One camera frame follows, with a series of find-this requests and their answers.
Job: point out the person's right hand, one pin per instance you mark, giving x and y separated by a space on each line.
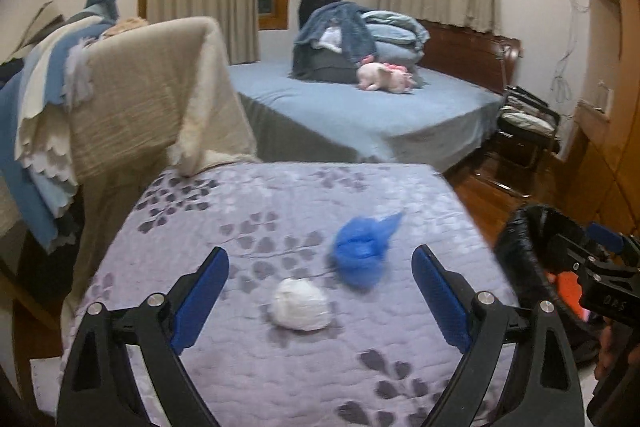
611 352

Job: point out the lilac floral quilt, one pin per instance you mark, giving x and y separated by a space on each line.
280 207

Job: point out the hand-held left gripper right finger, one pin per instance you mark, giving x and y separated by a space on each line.
442 297

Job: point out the beige cloth covered chair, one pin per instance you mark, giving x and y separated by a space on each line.
145 97

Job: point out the tan folded cloth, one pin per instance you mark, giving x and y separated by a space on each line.
125 27

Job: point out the black folding chair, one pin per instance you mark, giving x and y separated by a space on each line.
530 147

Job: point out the stack of blue white cloths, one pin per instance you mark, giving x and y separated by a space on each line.
30 122

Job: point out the white paper ball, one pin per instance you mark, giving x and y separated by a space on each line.
300 306

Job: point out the bed with blue sheet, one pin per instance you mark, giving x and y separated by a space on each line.
350 117

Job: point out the blue denim jacket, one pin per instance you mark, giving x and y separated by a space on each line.
345 27

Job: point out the dark wooden headboard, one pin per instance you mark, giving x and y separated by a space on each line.
465 52

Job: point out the blue plastic bag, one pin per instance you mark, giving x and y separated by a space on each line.
360 252

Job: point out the pile of folded blue bedding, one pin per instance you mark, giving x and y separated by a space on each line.
395 32

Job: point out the blue towel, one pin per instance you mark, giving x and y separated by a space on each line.
102 2

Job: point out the pink plush toy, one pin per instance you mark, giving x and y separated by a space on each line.
382 78

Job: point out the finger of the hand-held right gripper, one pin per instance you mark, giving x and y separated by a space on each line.
575 252
607 237

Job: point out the grey chair cushion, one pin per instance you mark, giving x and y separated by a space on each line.
527 119

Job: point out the bin with black bag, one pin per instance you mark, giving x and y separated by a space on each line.
530 252

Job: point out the wooden wardrobe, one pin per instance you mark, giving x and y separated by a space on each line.
615 132

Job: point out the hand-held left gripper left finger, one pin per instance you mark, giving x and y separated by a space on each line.
200 297

